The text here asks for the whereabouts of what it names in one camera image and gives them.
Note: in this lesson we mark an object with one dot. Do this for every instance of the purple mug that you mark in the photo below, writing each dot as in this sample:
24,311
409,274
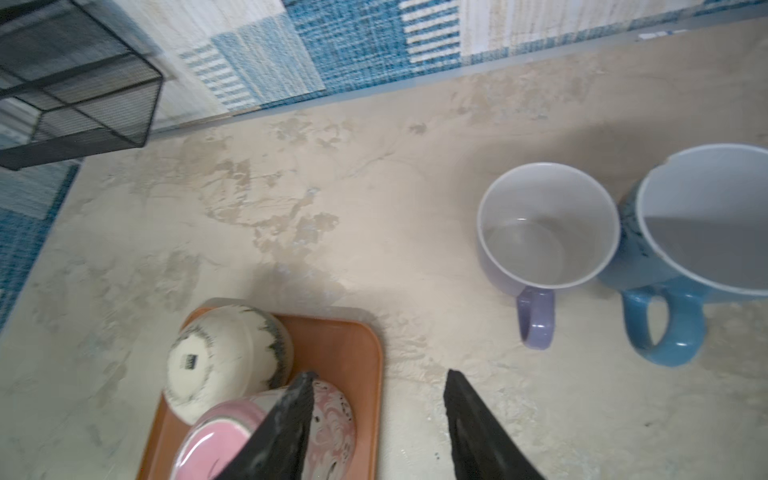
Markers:
540,228

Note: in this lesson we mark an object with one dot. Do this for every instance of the orange plastic tray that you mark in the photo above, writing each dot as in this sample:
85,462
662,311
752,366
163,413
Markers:
349,355

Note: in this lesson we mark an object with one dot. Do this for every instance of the pink ghost pattern mug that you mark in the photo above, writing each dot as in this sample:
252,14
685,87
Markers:
223,430

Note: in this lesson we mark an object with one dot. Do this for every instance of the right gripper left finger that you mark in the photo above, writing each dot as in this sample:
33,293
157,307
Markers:
278,447

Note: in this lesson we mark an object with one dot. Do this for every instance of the black wire shelf rack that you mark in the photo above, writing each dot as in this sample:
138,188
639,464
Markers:
76,81

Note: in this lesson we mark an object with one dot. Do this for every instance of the cream marbled mug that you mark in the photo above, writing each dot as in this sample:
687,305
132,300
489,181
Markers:
228,352

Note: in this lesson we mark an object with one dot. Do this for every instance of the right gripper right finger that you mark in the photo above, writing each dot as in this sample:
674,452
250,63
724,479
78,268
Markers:
480,447

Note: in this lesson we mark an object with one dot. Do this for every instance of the blue mug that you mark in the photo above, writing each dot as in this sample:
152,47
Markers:
693,232

